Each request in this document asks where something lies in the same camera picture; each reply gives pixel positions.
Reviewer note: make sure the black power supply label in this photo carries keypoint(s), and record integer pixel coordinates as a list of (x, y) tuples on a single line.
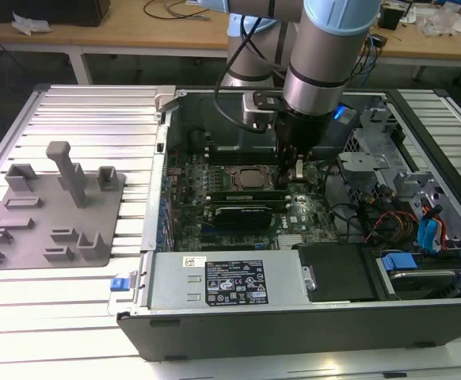
[(236, 282)]

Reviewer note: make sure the blue case latch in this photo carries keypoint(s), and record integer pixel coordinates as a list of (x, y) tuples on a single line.
[(119, 285)]

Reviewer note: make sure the silver board heat sink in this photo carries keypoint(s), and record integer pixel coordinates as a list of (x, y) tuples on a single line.
[(290, 240)]

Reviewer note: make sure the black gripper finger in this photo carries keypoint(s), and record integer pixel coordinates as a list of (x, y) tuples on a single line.
[(285, 170), (299, 168)]

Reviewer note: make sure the black plastic cover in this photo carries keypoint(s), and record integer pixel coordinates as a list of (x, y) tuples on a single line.
[(337, 273)]

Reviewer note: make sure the crumpled white paper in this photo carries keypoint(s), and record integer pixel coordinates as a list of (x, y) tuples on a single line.
[(30, 24)]

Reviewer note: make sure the silver CPU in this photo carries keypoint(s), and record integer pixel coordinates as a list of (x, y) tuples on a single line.
[(254, 178)]

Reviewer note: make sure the hard disk in blue carrier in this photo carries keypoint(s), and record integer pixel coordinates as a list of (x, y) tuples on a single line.
[(416, 277)]

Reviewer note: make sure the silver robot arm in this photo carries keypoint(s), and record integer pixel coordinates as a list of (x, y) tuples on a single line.
[(321, 59)]

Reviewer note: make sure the grey power supply unit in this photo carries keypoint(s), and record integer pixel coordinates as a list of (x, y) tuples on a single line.
[(175, 281)]

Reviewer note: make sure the clear plastic bags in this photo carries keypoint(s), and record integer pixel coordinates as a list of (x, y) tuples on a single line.
[(440, 21)]

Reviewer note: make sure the grey parts rack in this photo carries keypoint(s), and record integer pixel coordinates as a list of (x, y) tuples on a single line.
[(64, 221)]

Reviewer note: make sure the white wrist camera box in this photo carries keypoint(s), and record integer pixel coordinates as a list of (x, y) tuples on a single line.
[(254, 111)]

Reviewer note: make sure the large black box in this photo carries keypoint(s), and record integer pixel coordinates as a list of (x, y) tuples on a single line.
[(48, 10)]

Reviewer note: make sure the black cylinder capacitor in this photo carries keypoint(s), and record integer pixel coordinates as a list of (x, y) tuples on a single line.
[(196, 140)]

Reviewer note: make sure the small black cube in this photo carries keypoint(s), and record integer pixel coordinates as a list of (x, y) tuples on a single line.
[(393, 17)]

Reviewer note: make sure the small black adapter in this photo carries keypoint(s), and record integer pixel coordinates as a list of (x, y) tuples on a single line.
[(380, 39)]

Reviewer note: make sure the open black PC case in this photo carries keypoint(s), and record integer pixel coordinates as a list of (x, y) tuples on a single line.
[(294, 332)]

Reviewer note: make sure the green motherboard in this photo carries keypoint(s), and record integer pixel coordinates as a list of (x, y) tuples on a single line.
[(305, 213)]

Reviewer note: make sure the small grey wrist camera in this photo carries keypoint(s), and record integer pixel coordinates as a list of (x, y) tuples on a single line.
[(346, 115)]

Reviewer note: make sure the black RAM slots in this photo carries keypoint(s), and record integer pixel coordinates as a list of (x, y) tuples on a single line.
[(242, 154)]

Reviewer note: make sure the grey metal drive cage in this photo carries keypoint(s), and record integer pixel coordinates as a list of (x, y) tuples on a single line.
[(367, 162)]

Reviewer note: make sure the black graphics card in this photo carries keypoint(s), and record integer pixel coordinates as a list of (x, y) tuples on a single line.
[(242, 219)]

